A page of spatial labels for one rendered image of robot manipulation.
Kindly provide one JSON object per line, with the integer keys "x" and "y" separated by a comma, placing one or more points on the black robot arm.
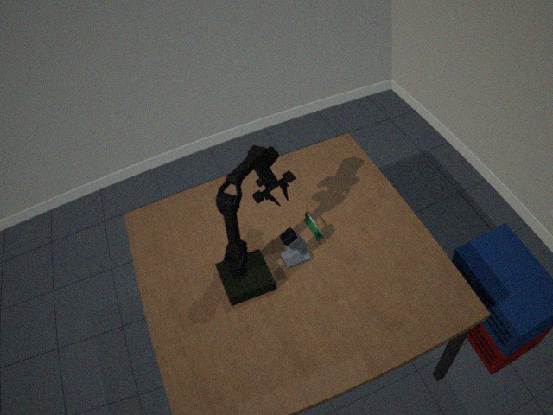
{"x": 259, "y": 159}

